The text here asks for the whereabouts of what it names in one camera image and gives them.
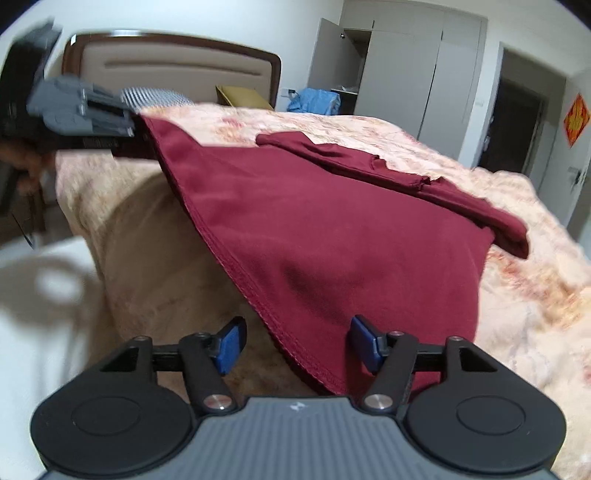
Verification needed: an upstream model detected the blue clothes pile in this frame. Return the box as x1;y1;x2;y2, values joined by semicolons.
287;88;341;116

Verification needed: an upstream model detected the dark red garment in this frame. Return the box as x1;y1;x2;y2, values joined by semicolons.
145;118;530;395

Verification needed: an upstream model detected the grey wardrobe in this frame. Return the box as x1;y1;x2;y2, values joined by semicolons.
308;1;488;158

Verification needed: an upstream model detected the beige padded headboard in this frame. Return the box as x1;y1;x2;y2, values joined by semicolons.
61;29;281;105

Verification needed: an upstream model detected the white bedroom door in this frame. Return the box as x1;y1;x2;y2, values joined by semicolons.
539;68;590;227

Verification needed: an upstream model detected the black door handle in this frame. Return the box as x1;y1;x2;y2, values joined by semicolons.
568;167;583;186

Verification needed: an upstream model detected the person's left hand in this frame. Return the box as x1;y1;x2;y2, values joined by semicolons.
0;140;56;195

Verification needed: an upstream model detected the red door decoration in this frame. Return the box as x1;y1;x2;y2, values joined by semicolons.
563;93;590;148

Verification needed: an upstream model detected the pink floral bed blanket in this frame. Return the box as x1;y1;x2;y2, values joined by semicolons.
57;104;590;479

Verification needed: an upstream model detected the olive yellow pillow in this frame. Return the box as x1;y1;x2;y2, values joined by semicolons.
215;85;273;111

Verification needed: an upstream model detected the striped pillow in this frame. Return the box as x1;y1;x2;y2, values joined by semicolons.
119;87;192;112

